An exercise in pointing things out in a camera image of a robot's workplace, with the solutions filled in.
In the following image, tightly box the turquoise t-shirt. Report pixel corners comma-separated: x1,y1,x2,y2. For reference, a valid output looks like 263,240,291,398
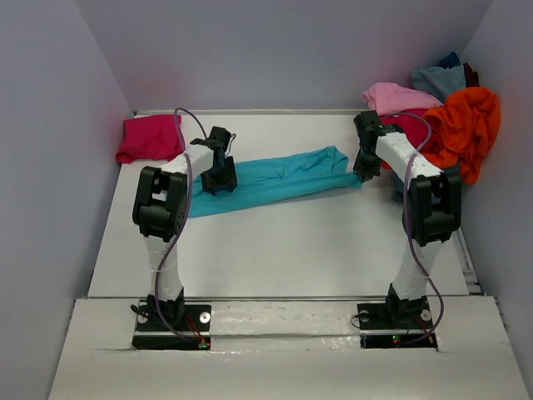
189,146,361,218

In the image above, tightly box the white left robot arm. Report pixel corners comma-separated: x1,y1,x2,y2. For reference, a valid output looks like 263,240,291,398
132,127,237,330

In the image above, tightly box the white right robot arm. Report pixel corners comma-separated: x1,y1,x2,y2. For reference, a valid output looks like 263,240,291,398
353,111,461,330

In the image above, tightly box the slate blue t-shirt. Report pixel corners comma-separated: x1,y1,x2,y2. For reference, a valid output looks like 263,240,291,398
391,172,404,204

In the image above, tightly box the magenta t-shirt in pile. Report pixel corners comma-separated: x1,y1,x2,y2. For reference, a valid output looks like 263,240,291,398
380,108,429,148

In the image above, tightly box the pink t-shirt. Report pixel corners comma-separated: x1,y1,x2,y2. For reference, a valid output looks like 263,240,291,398
361,82,443,116

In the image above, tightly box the folded magenta t-shirt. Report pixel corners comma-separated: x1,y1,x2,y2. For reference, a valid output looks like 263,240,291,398
115,114,184,164

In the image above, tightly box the orange t-shirt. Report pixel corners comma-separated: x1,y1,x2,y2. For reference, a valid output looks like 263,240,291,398
421,87,501,185

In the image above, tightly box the grey-blue t-shirt at back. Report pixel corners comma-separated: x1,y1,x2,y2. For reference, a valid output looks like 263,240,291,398
411,65,466,103

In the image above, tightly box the dark blue t-shirt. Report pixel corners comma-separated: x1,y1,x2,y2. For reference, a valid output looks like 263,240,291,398
436,52,461,69

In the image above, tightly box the maroon t-shirt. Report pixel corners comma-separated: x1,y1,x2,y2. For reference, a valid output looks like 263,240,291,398
463,63,480,88

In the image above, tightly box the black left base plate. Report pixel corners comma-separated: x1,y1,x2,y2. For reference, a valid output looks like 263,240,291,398
130,300,212,351

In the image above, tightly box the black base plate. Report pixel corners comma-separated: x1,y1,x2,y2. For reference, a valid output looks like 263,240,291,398
351,302,438,350
130,300,212,351

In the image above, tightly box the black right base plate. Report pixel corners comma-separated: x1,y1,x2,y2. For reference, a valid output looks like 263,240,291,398
351,302,438,350

